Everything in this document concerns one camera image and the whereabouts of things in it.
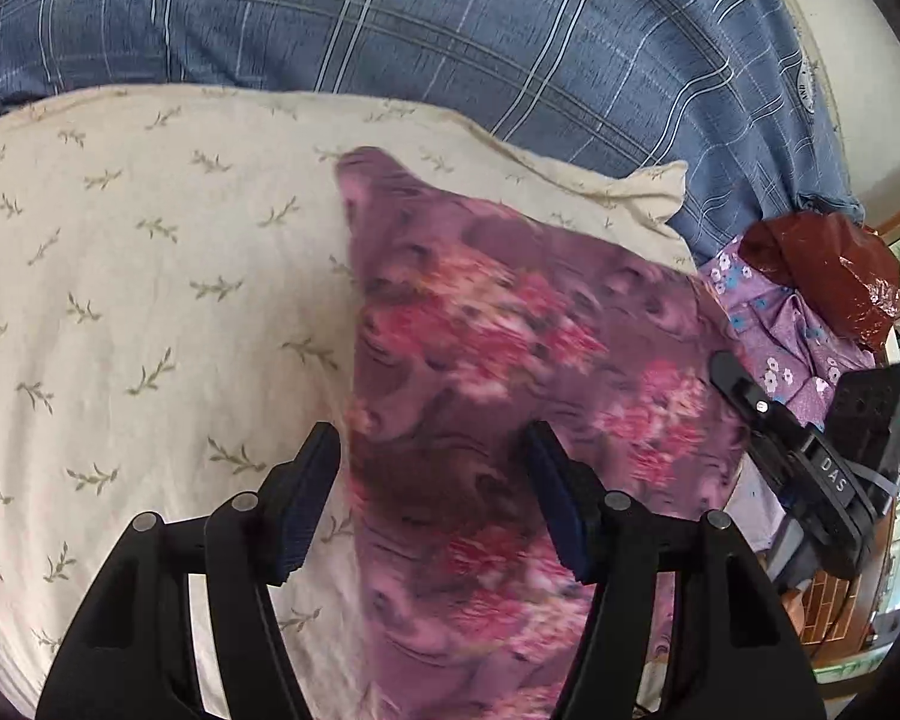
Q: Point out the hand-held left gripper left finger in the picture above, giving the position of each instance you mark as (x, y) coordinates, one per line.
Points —
(300, 510)

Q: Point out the purple flower-print cloth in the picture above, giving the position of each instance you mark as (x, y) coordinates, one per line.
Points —
(780, 330)

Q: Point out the purple floral pillow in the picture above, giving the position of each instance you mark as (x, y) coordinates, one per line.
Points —
(495, 360)

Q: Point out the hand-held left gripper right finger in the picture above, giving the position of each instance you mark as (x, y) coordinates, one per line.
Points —
(559, 502)

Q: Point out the blue plaid quilt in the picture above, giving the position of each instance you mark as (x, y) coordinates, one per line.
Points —
(420, 30)

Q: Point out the cream leaf-print pillow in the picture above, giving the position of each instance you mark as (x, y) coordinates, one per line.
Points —
(157, 277)

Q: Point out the red plastic bag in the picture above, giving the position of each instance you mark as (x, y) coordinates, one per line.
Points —
(825, 270)

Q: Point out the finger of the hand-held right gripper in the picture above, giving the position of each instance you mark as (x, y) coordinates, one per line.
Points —
(742, 390)

